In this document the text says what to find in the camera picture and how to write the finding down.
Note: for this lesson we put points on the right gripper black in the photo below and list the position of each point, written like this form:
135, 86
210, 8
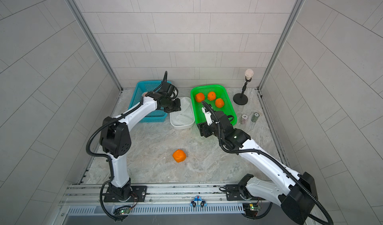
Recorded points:
204, 128

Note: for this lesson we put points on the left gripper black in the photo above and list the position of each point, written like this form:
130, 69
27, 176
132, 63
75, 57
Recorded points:
177, 107

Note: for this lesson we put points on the netted orange front corner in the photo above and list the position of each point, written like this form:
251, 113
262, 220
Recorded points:
219, 103

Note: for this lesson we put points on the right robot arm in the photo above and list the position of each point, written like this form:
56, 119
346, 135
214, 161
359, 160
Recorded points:
295, 193

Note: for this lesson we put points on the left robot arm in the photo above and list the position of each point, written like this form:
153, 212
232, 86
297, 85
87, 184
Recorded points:
112, 140

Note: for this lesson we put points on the teal plastic basket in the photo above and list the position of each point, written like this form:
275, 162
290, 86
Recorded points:
147, 86

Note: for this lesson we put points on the white plastic tub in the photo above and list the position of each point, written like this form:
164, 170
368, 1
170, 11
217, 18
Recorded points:
179, 125

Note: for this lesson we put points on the black stand with bulb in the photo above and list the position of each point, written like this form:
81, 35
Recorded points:
241, 98

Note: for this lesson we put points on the toy car sticker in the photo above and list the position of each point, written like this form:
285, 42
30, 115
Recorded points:
197, 201

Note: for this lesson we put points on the right circuit board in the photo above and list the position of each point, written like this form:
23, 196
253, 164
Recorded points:
251, 210

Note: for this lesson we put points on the circuit board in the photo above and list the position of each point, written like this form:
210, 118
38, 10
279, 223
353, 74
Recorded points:
122, 211
251, 210

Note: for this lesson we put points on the left circuit board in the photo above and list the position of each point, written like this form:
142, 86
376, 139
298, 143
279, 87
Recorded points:
122, 211

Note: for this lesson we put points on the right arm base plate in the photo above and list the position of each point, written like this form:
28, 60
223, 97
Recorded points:
232, 192

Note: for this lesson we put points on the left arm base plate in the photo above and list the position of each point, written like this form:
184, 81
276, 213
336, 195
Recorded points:
125, 194

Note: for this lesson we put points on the aluminium corner post left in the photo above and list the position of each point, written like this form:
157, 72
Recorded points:
92, 40

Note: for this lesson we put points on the aluminium corner post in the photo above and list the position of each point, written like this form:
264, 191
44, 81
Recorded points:
287, 28
92, 40

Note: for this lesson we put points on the aluminium front rail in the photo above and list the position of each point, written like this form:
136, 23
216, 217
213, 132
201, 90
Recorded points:
167, 197

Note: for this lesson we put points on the aluminium corner post right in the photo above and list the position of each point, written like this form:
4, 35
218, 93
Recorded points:
287, 28

